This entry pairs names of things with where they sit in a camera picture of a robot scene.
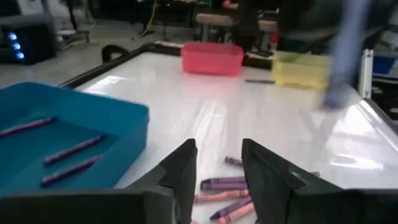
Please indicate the yellow plastic tray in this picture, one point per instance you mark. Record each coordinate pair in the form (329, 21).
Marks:
(298, 74)

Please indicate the blue plastic tray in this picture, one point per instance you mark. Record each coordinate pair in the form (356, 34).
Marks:
(124, 124)

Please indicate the silver aluminium post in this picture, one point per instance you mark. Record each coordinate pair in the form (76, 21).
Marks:
(366, 74)

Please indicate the black table-edge clip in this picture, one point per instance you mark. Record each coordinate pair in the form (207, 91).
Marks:
(105, 51)

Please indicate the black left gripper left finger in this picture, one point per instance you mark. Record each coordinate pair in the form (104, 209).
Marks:
(183, 177)

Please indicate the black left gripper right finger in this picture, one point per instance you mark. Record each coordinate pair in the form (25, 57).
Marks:
(270, 186)

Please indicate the small pink plastic tray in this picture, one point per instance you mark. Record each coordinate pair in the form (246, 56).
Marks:
(211, 62)

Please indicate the blue storage bin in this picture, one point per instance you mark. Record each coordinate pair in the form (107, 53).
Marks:
(384, 63)

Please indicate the wooden workbench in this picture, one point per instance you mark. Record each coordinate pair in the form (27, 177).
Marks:
(214, 19)

